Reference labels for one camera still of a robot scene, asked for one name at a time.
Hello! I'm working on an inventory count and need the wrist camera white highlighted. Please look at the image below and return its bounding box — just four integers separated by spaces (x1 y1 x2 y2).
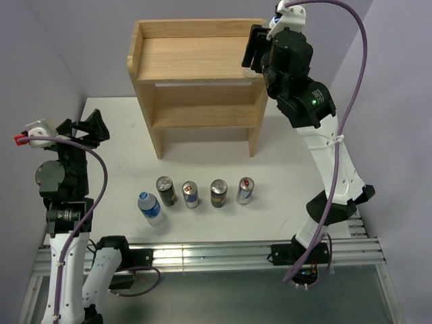
14 119 58 148
267 1 306 39

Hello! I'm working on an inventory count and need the black gold can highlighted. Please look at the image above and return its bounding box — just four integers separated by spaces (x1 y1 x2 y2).
156 175 177 207
210 179 228 208

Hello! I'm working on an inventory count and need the black gold can left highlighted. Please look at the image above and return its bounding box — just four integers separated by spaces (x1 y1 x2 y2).
156 175 177 207

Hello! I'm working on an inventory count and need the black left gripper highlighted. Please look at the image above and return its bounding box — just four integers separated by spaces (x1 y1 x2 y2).
51 109 109 194

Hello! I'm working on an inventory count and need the wooden two-tier shelf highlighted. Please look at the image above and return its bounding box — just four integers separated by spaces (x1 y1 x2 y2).
127 18 267 159

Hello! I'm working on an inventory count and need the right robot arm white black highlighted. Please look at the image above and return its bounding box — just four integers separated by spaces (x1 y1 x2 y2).
242 24 375 265

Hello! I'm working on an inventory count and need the aluminium mounting rail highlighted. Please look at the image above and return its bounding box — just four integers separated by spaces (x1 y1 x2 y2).
32 215 387 276

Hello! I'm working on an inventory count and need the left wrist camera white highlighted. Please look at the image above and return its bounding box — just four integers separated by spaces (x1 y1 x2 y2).
14 119 58 148

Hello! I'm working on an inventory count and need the black gold can right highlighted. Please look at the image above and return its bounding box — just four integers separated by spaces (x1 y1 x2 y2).
210 179 228 208

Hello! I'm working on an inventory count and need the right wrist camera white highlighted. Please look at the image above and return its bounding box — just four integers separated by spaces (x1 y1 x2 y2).
267 1 306 39

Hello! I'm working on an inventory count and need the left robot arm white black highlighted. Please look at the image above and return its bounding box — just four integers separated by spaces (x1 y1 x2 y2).
27 109 151 323

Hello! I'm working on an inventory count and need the Pocari Sweat bottle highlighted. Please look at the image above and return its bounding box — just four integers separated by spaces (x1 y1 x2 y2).
269 12 281 28
137 192 165 227

